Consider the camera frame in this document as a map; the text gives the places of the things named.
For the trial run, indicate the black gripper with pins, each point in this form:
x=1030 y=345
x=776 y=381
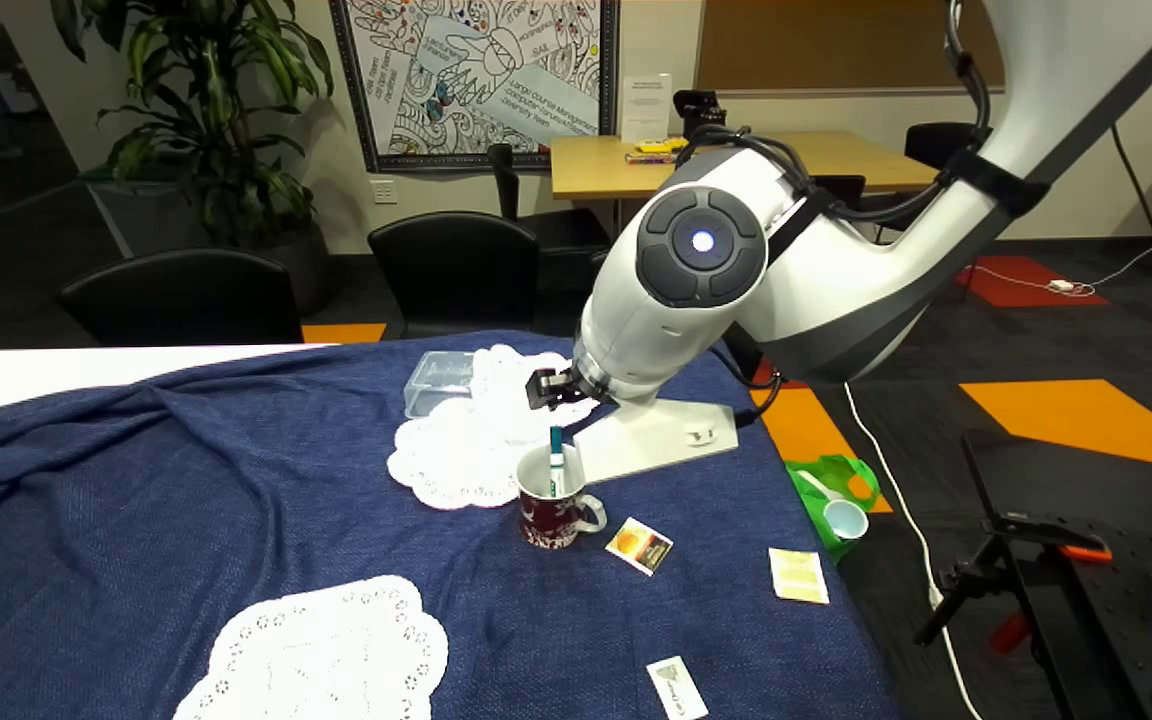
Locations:
x=563 y=388

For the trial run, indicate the green and white marker pen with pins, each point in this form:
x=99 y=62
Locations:
x=557 y=444

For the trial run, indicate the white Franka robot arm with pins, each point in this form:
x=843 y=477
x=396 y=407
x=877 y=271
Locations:
x=871 y=267

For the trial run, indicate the white flat board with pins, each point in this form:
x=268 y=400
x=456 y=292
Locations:
x=662 y=443

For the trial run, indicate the red and white mug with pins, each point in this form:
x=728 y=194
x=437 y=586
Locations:
x=552 y=513

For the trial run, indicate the white paper lace doily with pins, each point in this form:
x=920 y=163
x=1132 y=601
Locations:
x=321 y=652
x=462 y=444

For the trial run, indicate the brown tea bag packet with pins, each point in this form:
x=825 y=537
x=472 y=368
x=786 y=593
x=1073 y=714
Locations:
x=638 y=547

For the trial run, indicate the clear plastic container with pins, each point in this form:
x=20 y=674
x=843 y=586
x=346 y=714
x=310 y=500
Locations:
x=437 y=381

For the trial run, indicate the black office chair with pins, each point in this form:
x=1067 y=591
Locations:
x=181 y=297
x=945 y=143
x=456 y=267

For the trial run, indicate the green plastic bag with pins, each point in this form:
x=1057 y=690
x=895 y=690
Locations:
x=825 y=487

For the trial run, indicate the light wooden table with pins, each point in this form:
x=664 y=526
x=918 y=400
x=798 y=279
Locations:
x=600 y=166

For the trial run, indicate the yellow sticky note pad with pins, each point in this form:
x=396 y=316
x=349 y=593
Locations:
x=798 y=576

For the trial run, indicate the white plastic scoop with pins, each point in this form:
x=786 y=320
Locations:
x=843 y=508

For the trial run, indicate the small white printed card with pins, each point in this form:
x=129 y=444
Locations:
x=676 y=690

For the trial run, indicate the white paper sign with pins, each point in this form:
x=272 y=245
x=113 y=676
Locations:
x=645 y=104

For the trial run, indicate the grey plant pot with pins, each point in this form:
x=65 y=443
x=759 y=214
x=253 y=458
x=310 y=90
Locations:
x=295 y=267

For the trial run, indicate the framed whiteboard with drawings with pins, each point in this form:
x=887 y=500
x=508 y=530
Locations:
x=478 y=74

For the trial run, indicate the brown cork pinboard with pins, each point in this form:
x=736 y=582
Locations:
x=843 y=42

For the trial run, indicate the black tripod with red clamps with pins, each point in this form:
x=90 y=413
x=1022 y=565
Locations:
x=1022 y=562

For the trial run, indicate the blue denim table cloth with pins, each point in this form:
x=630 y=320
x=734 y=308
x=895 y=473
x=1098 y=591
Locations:
x=136 y=533

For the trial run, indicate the green leafy indoor plant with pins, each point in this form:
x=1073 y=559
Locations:
x=201 y=95

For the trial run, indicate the black camera on stand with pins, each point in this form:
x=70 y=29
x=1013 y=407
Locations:
x=698 y=109

